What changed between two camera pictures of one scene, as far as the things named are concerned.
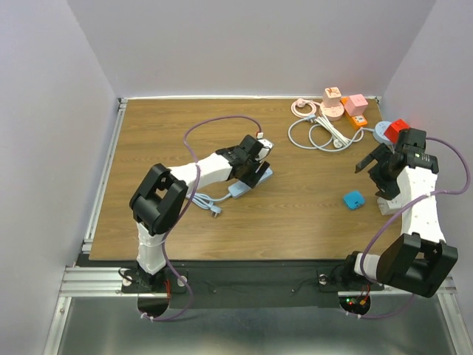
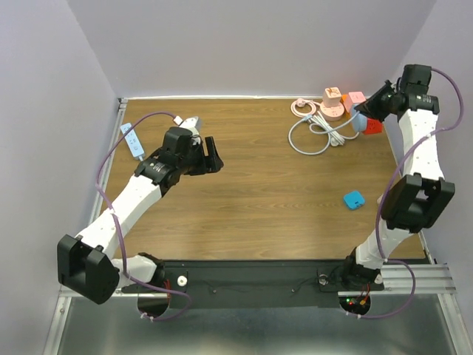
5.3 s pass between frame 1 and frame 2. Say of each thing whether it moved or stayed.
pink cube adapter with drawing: stayed
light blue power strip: moved
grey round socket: moved
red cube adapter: moved
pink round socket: stayed
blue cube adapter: stayed
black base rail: stayed
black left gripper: moved
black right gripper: moved
